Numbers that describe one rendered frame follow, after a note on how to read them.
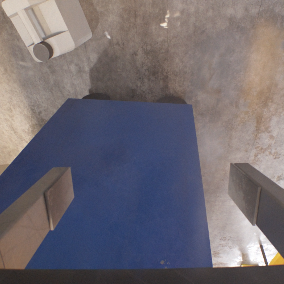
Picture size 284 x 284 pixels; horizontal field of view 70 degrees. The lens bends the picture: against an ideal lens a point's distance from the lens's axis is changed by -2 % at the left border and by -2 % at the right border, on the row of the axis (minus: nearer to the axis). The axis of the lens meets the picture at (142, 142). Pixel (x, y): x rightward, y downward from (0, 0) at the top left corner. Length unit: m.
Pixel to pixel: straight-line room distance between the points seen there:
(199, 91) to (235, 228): 1.10
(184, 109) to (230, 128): 0.37
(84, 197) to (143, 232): 0.14
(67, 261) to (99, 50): 0.74
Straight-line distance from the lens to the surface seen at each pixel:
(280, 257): 1.74
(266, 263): 1.90
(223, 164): 1.18
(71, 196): 0.17
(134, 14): 0.85
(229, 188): 0.17
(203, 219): 0.42
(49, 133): 0.66
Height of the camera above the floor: 0.83
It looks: 51 degrees down
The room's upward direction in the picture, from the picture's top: 168 degrees counter-clockwise
